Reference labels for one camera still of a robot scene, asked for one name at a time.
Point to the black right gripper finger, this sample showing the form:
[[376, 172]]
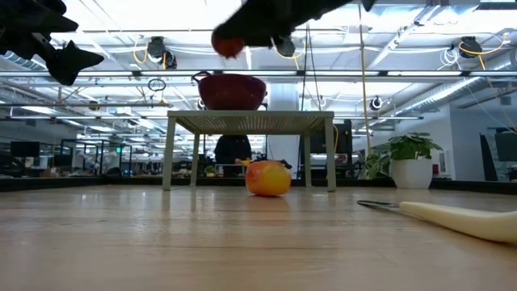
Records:
[[246, 30]]

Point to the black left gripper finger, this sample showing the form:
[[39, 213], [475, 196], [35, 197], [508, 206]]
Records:
[[93, 61], [66, 62]]

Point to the dark red plum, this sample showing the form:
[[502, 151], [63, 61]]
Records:
[[228, 49]]

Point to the magenta plastic colander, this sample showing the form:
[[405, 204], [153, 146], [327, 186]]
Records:
[[230, 95]]

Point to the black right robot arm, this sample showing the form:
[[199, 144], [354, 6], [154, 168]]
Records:
[[368, 4]]

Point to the ceiling light bar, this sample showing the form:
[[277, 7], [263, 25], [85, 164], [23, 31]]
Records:
[[400, 118], [81, 117]]

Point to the pale green perforated shelf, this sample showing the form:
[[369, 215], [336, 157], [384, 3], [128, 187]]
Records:
[[250, 121]]

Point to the red-yellow mango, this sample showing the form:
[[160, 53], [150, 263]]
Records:
[[267, 178]]

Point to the green plant in white pot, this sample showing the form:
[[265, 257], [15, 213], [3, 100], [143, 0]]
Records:
[[411, 174]]

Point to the black upright panel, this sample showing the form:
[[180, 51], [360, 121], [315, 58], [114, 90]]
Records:
[[486, 157]]

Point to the black background workstation frame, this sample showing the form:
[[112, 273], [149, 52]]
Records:
[[101, 157]]

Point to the black aluminium table frame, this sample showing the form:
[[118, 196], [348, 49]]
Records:
[[464, 185]]

